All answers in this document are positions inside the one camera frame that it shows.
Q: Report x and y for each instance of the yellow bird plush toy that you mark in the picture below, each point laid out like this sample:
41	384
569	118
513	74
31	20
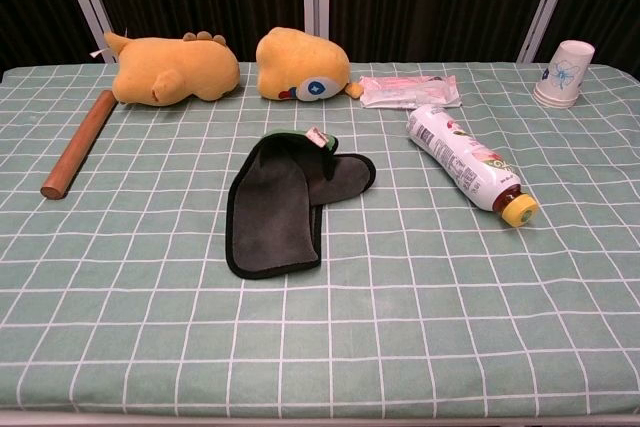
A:
295	62

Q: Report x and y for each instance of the pink snack packet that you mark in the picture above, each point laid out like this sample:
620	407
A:
410	92

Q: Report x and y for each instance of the white bottle yellow cap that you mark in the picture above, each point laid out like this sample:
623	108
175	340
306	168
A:
460	157

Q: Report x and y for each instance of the green checked tablecloth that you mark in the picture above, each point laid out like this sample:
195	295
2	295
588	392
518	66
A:
350	337

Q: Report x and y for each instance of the yellow dinosaur plush toy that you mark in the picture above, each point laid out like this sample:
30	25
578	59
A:
165	72

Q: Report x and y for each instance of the brown wooden rod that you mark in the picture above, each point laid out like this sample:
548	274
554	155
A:
80	144

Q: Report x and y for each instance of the white paper cup blue print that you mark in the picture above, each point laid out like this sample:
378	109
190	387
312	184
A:
562	74

